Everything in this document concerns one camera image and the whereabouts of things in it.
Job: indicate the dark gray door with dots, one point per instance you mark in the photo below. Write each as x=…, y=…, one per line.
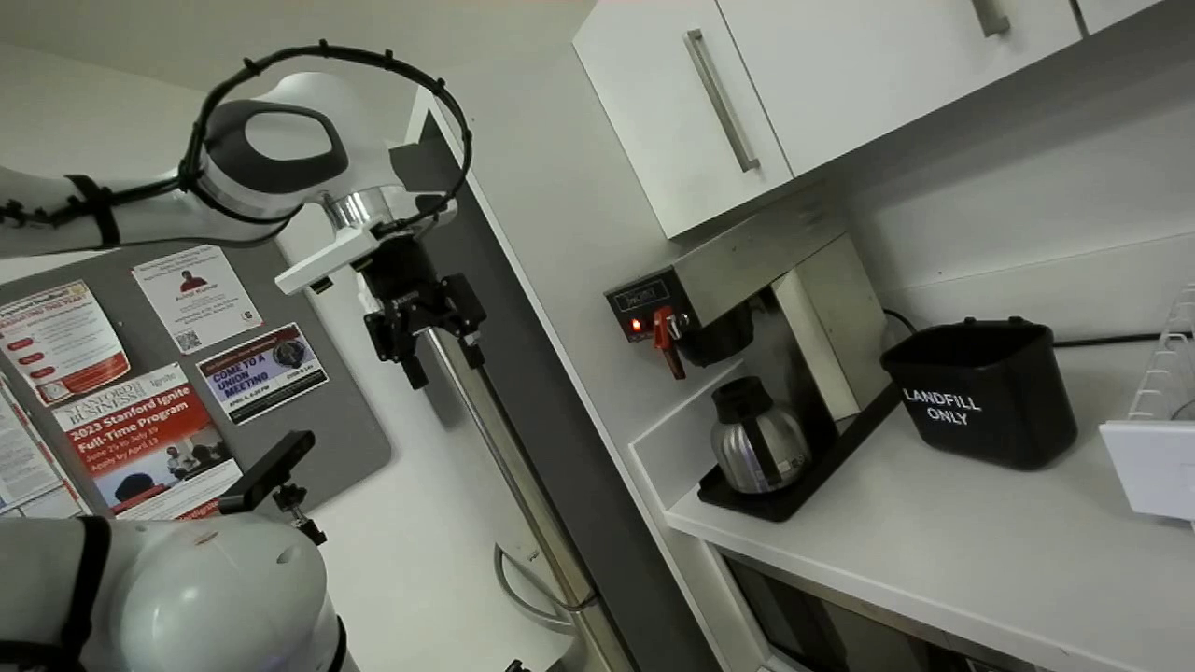
x=584, y=498

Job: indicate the white wrist mounting plate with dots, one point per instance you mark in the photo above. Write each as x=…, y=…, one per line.
x=337, y=254

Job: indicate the steel and black coffee maker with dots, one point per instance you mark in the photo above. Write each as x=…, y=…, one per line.
x=747, y=268

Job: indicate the long metal door bar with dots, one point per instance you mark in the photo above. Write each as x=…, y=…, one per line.
x=508, y=473

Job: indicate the white poster with red figure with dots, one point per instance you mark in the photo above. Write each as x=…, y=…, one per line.
x=200, y=299

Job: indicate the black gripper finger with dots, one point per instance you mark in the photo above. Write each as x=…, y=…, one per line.
x=396, y=354
x=465, y=318

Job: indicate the gray bulletin board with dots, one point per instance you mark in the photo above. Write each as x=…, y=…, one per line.
x=348, y=432

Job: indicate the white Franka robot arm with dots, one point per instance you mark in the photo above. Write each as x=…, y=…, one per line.
x=268, y=152

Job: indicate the black brew funnel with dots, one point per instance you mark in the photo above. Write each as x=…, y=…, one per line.
x=716, y=337

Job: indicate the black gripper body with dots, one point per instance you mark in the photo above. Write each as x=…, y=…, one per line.
x=400, y=282

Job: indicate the red lit rocker switch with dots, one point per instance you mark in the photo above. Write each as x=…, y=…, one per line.
x=635, y=327

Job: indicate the narrow white cabinet door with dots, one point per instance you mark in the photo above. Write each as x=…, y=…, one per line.
x=1116, y=9

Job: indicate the plain white paper sheet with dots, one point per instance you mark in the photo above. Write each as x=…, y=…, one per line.
x=23, y=461

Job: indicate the black camera stand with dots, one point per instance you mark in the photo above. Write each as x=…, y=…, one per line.
x=268, y=473

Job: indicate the black and red small poster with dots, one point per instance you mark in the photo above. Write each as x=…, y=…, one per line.
x=263, y=373

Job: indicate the white box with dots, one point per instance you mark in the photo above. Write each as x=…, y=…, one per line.
x=1151, y=470

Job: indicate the wide white cabinet door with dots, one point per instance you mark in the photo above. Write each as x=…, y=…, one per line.
x=872, y=69

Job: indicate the dark under-counter appliance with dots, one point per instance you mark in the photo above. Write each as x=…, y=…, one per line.
x=810, y=623

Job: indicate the red and white striped poster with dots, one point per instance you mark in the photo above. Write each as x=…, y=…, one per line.
x=58, y=343

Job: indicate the red poster with photo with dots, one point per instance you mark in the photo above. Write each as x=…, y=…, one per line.
x=144, y=441

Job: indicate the black landfill only bin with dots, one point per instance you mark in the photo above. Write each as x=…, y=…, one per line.
x=983, y=393

